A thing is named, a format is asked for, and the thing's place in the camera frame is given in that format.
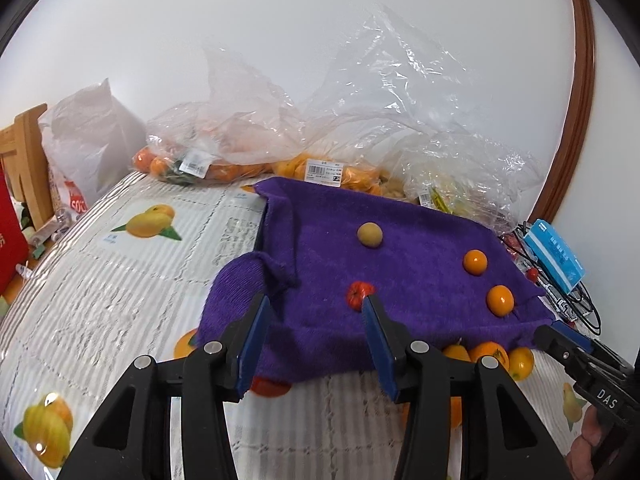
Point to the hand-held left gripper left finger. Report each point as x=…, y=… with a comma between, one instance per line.
x=252, y=340

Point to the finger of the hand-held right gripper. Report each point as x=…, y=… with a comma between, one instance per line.
x=600, y=355
x=557, y=347

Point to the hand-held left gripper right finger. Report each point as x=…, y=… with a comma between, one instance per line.
x=382, y=350

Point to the small round orange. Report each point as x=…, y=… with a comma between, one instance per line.
x=521, y=363
x=475, y=262
x=500, y=300

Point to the small red tomato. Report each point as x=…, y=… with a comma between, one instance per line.
x=359, y=295

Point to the mandarin with green stem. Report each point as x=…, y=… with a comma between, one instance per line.
x=492, y=354

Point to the oval orange kumquat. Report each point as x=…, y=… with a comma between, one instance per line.
x=456, y=352

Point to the purple towel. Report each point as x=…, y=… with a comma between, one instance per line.
x=400, y=260

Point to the tan longan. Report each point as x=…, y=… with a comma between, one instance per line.
x=370, y=235

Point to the person's right hand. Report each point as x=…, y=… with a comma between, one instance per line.
x=585, y=450

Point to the grey patterned pouch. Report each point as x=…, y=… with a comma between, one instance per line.
x=560, y=302

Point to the small red cherry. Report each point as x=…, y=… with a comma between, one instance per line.
x=532, y=274

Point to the blue box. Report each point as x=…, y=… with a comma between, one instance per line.
x=555, y=252

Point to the clear bag of yellow fruit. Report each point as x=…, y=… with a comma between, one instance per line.
x=465, y=180

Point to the clear bag of leafy mandarins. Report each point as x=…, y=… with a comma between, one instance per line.
x=220, y=135

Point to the pile of small bottles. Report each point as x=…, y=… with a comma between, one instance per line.
x=45, y=232

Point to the clear bag of oranges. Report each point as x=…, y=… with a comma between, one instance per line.
x=380, y=110

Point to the white plastic bag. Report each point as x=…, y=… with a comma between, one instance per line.
x=85, y=145

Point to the red paper bag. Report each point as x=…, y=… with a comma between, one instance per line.
x=10, y=240

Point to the wooden chair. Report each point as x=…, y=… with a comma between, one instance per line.
x=27, y=160

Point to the brown wooden door frame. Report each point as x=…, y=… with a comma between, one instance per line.
x=575, y=110

